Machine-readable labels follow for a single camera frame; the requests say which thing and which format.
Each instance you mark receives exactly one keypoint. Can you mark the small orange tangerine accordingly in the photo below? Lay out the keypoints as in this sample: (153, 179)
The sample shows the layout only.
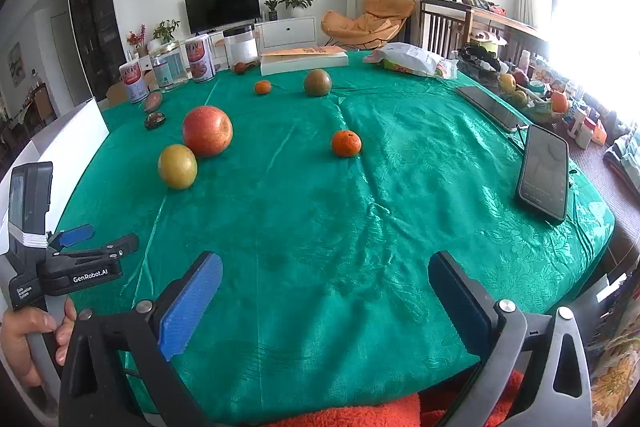
(262, 87)

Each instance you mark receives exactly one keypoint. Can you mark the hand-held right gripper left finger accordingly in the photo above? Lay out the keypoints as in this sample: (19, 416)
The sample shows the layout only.
(190, 302)

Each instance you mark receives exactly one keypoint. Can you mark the small red label can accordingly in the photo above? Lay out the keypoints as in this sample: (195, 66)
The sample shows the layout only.
(133, 84)

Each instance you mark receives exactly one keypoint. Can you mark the clear plastic container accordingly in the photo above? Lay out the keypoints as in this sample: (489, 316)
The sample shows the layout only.
(241, 49)

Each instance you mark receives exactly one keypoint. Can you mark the red apple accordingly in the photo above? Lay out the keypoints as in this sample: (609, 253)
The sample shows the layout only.
(207, 132)

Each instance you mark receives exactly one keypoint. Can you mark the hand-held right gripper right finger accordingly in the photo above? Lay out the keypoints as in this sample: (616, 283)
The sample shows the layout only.
(460, 302)

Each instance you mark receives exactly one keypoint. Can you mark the white book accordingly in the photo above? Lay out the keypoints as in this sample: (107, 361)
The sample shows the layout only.
(305, 61)

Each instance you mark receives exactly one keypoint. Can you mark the yellow-green round fruit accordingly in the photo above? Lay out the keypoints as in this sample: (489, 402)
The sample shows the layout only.
(177, 167)

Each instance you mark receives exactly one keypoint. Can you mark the leafy plant in vase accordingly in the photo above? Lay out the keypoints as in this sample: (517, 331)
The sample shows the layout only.
(166, 31)

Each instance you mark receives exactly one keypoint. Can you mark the small green potted plant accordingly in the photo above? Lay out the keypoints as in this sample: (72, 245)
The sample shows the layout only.
(272, 9)

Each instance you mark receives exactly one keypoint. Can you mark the clear glass jar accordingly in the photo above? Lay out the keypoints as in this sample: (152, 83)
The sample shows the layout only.
(170, 67)

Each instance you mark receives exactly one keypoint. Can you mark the white television cabinet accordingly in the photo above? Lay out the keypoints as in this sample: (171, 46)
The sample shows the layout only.
(290, 32)

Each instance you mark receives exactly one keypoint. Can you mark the fruit basket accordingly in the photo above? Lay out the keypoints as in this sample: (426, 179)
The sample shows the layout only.
(530, 99)

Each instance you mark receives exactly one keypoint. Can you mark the dark bookcase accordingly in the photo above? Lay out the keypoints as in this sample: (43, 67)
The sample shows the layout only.
(95, 22)

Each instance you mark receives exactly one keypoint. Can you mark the wooden bench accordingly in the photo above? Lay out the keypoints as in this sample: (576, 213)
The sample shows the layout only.
(450, 24)

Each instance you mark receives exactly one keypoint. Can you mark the large orange tangerine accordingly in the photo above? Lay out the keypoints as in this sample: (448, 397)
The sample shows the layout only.
(346, 144)

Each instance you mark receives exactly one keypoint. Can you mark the dark avocado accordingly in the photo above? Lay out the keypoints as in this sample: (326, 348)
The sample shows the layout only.
(155, 121)

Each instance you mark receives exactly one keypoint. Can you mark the reddish sweet potato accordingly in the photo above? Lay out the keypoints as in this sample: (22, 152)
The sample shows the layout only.
(152, 102)

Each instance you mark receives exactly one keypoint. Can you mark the person's left hand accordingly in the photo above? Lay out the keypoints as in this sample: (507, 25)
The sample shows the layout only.
(20, 332)

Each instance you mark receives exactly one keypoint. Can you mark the orange lounge chair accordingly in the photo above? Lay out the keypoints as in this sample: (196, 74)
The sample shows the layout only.
(370, 22)

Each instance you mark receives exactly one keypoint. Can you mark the black smartphone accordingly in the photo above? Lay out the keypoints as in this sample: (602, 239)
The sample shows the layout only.
(544, 172)

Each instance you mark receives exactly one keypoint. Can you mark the small brown fruit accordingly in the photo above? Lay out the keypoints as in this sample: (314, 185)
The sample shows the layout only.
(240, 68)

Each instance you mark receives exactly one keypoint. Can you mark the large red label can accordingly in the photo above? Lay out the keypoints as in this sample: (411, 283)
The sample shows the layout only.
(200, 59)

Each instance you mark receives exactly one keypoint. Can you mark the dark tablet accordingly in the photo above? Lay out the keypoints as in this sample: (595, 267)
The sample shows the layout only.
(492, 107)

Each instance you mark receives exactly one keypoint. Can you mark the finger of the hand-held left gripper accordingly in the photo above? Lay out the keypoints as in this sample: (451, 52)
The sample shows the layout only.
(115, 249)
(75, 234)

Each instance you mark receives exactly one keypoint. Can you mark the green tablecloth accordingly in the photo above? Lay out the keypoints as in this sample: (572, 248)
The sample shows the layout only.
(350, 232)

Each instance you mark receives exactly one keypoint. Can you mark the black television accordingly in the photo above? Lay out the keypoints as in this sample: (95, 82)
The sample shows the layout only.
(222, 7)

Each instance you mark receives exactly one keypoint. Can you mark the framed wall picture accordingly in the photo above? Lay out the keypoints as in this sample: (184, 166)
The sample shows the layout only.
(16, 64)

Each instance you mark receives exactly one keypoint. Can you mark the white plastic snack bag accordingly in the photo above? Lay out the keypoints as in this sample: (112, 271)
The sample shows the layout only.
(410, 59)

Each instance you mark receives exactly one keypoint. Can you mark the black bag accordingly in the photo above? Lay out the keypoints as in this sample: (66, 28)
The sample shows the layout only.
(477, 57)

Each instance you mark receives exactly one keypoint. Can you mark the brown-green round fruit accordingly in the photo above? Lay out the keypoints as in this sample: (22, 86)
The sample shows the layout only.
(317, 83)

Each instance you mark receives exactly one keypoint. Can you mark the red flowers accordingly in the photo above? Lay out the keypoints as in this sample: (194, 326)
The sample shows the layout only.
(136, 38)

